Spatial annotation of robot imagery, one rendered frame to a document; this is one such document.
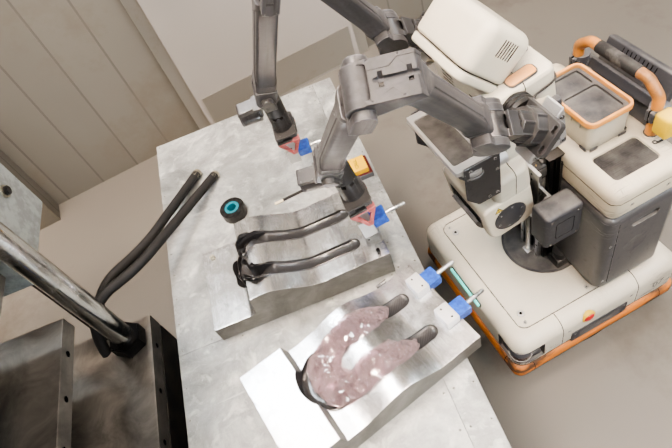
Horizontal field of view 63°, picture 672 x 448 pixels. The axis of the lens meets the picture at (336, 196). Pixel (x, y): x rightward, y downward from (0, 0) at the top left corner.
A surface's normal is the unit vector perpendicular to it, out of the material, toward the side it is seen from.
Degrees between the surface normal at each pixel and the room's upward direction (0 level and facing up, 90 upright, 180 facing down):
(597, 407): 0
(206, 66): 90
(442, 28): 43
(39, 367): 0
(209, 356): 0
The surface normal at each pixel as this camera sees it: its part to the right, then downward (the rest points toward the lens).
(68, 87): 0.41, 0.64
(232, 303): -0.25, -0.61
